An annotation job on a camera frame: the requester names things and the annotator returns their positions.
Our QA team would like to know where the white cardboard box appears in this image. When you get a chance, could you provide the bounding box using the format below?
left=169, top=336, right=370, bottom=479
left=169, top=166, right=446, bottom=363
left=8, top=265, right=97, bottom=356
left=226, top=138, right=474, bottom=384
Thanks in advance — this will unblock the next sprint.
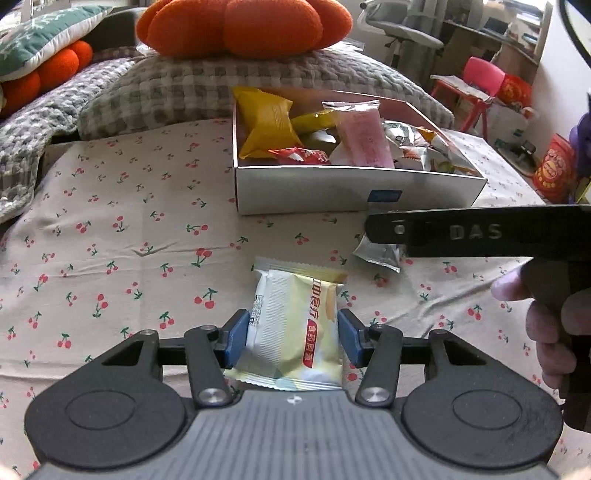
left=231, top=85, right=489, bottom=216

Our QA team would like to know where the large orange pumpkin pillow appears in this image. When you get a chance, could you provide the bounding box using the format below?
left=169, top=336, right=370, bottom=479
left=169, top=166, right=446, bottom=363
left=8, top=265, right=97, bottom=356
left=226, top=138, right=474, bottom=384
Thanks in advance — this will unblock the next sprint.
left=135, top=0, right=354, bottom=59

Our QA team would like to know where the large red gift bag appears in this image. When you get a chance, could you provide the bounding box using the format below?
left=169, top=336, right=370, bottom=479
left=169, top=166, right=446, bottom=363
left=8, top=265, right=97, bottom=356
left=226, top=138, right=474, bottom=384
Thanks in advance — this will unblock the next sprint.
left=533, top=134, right=578, bottom=204

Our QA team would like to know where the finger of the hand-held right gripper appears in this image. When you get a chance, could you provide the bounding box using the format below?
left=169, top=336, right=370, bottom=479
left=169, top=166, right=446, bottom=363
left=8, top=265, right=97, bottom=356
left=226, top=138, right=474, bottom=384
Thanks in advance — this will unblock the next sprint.
left=365, top=210, right=433, bottom=246

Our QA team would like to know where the pink child chair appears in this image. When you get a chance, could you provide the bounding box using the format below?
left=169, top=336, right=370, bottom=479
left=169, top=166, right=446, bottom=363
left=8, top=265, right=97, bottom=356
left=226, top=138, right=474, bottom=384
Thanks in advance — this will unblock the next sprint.
left=431, top=56, right=506, bottom=132

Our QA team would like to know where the large white snack packet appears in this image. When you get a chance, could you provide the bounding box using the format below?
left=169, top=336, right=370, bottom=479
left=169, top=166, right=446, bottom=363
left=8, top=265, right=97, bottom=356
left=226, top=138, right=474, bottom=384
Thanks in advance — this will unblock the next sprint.
left=381, top=120, right=421, bottom=148

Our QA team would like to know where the large plain yellow packet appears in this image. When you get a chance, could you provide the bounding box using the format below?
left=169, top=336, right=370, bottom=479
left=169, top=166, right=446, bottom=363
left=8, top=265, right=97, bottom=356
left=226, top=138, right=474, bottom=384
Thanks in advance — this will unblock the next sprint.
left=232, top=87, right=306, bottom=160

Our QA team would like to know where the grey checkered pillow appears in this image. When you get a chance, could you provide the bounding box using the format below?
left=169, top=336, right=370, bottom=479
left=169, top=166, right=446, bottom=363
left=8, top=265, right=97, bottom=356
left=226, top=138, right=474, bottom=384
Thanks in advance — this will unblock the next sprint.
left=76, top=46, right=455, bottom=141

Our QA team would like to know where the red white candy packet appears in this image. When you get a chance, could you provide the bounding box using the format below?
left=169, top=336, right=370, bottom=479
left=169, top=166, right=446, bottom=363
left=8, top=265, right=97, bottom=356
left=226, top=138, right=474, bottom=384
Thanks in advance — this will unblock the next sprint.
left=268, top=147, right=332, bottom=166
left=399, top=145, right=432, bottom=171

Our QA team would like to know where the grey checkered blanket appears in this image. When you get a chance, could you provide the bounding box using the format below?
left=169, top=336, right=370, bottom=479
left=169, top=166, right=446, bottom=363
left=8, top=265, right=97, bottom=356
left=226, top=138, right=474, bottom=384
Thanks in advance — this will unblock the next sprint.
left=0, top=58, right=144, bottom=222

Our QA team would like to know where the grey office chair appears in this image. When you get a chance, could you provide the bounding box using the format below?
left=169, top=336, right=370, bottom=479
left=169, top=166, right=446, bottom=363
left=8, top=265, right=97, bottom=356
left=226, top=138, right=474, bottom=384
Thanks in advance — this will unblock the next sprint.
left=360, top=0, right=444, bottom=70

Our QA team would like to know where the white storage box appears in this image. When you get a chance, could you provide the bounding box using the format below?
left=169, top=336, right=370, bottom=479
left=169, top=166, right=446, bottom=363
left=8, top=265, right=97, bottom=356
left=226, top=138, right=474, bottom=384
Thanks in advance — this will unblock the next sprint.
left=485, top=102, right=529, bottom=144

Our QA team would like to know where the silver packet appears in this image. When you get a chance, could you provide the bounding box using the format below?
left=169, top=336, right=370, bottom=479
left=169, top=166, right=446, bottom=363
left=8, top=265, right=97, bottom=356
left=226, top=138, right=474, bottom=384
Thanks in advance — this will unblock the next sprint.
left=352, top=233, right=402, bottom=273

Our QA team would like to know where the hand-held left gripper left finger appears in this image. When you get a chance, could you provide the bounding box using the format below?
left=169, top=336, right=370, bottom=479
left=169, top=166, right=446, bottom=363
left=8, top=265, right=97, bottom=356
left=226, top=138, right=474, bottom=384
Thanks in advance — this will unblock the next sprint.
left=90, top=308, right=252, bottom=409

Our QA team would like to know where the pink snack packet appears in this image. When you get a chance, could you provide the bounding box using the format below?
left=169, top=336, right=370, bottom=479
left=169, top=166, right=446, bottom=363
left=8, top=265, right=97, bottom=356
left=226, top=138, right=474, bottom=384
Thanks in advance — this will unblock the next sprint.
left=322, top=99, right=396, bottom=169

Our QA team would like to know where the cherry print bed sheet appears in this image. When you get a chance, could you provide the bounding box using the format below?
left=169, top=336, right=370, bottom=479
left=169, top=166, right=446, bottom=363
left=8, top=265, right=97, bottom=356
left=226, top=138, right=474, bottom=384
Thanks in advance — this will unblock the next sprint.
left=0, top=117, right=591, bottom=480

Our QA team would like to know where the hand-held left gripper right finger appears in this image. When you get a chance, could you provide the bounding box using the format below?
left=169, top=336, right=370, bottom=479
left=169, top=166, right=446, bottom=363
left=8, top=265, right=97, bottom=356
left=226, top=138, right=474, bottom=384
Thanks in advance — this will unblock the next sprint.
left=337, top=308, right=504, bottom=409

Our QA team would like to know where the white green snack packet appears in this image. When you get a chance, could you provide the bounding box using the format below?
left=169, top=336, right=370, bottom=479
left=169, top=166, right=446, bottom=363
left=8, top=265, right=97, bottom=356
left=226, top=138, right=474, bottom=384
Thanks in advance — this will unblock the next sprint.
left=427, top=138, right=481, bottom=176

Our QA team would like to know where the small white orange packet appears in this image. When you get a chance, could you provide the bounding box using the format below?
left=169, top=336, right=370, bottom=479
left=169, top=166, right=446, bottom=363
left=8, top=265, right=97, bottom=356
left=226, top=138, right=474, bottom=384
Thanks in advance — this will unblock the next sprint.
left=413, top=127, right=451, bottom=153

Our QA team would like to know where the green patterned pillow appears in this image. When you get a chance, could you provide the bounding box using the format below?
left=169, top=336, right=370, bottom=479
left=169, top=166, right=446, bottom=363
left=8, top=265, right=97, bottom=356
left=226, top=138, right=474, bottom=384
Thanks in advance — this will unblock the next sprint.
left=0, top=6, right=114, bottom=84

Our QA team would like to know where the pale yellow snack packet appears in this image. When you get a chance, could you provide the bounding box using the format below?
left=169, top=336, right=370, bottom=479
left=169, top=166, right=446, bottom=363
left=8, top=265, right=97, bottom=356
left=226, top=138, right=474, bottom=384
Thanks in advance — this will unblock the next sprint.
left=223, top=256, right=349, bottom=392

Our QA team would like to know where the small orange pumpkin plush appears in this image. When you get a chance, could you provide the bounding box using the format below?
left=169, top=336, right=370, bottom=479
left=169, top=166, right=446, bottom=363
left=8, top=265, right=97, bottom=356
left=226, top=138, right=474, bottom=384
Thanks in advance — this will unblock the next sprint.
left=0, top=41, right=94, bottom=118

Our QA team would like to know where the person's right hand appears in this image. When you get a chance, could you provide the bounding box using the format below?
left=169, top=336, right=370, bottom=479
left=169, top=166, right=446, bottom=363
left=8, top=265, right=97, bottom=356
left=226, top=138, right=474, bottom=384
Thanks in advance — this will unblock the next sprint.
left=491, top=268, right=578, bottom=393

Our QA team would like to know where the grey sofa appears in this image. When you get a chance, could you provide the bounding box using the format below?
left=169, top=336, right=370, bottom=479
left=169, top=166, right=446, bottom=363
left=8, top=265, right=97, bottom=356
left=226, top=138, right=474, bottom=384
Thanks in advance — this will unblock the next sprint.
left=90, top=7, right=141, bottom=51

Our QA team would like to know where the brown desk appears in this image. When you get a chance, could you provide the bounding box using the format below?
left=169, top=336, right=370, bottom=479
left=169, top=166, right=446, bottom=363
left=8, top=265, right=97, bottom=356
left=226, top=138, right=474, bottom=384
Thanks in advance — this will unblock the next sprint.
left=443, top=18, right=541, bottom=79

